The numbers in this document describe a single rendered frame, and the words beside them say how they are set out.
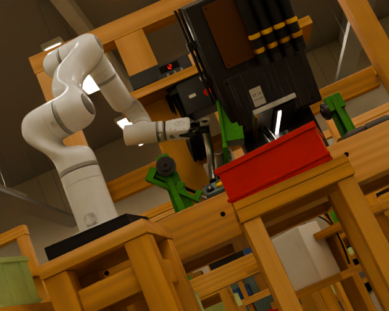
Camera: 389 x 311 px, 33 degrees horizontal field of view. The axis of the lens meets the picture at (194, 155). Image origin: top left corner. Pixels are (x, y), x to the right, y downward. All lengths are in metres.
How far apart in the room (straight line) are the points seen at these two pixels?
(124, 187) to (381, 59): 1.26
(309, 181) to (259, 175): 0.15
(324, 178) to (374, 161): 0.41
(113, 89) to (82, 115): 0.56
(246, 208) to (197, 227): 0.38
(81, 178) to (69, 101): 0.23
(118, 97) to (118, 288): 0.94
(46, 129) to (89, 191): 0.23
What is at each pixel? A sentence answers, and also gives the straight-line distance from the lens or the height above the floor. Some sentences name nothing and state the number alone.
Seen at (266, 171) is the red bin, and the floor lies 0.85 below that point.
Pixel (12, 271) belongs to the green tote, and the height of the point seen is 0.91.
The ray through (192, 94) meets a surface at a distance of 2.76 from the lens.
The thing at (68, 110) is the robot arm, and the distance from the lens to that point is 1.94.
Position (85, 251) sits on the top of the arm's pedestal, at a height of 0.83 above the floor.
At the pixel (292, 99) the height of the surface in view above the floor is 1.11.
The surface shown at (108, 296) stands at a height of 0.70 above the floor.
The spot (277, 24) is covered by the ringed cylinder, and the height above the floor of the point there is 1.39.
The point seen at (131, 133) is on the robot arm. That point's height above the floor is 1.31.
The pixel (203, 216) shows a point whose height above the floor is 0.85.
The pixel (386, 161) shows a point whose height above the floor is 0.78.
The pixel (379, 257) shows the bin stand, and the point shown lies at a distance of 1.81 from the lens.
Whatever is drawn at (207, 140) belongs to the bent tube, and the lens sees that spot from 2.59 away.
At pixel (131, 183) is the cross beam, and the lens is 2.90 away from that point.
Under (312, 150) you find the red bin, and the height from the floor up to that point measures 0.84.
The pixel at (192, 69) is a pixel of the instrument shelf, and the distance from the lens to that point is 2.79.
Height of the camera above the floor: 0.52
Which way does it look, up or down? 14 degrees up
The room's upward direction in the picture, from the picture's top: 24 degrees counter-clockwise
